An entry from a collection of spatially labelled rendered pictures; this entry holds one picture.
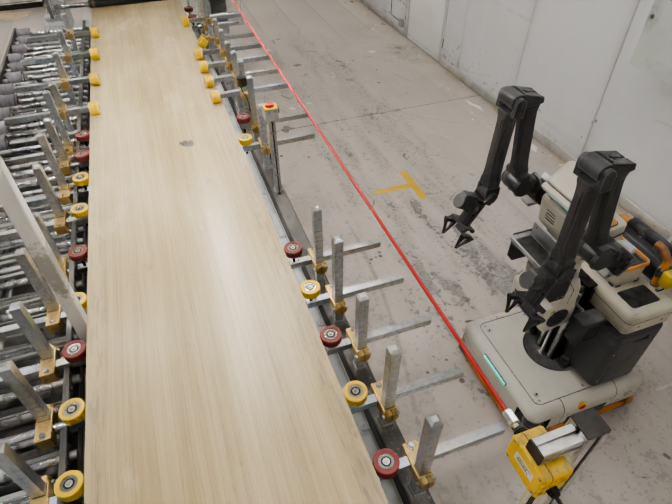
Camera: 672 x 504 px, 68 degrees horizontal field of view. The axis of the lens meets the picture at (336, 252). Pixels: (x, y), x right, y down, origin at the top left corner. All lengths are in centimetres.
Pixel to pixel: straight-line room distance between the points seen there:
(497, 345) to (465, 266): 91
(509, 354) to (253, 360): 139
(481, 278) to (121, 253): 220
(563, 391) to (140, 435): 186
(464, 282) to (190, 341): 199
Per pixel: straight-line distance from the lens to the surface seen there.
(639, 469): 293
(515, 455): 84
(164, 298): 207
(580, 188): 158
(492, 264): 353
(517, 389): 259
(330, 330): 185
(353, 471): 159
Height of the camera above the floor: 236
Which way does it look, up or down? 43 degrees down
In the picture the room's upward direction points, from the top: straight up
